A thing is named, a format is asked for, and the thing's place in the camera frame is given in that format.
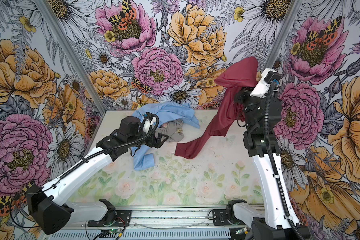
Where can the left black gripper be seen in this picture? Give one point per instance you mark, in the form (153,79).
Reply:
(151,144)

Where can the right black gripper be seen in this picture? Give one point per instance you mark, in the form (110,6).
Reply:
(242,93)

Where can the maroon cloth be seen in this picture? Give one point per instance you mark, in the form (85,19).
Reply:
(239,75)

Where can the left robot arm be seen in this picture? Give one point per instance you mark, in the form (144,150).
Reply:
(49,205)

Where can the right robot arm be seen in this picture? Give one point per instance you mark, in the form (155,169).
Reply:
(262,111)

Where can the grey cloth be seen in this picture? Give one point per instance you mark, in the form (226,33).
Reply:
(173,129)

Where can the light blue shirt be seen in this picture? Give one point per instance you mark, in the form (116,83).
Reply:
(166,112)

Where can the right corner aluminium post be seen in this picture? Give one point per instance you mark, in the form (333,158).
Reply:
(280,38)

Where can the corner aluminium post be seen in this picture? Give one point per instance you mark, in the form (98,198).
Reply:
(280,38)
(67,47)

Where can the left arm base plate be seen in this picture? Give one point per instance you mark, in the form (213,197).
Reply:
(117,218)

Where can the aluminium front rail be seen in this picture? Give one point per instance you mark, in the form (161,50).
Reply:
(157,223)

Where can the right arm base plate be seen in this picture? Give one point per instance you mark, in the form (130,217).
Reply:
(220,217)

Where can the left corner aluminium post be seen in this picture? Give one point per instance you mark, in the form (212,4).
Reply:
(67,47)

